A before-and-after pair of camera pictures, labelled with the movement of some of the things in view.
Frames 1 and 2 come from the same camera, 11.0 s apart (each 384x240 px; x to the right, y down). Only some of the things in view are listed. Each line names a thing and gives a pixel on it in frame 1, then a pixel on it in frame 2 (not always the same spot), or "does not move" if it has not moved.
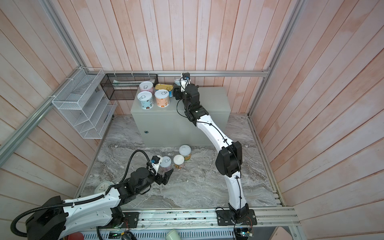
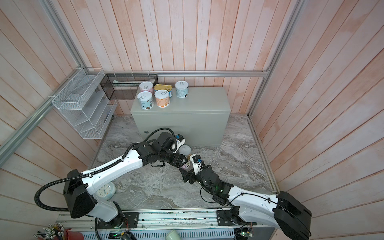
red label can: x=165 y=164 to x=186 y=165
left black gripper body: x=151 y=178 to x=168 y=155
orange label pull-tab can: x=162 y=97 does not move
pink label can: x=146 y=86 does not move
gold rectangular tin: x=168 y=87 does not move
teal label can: x=146 y=101 does not move
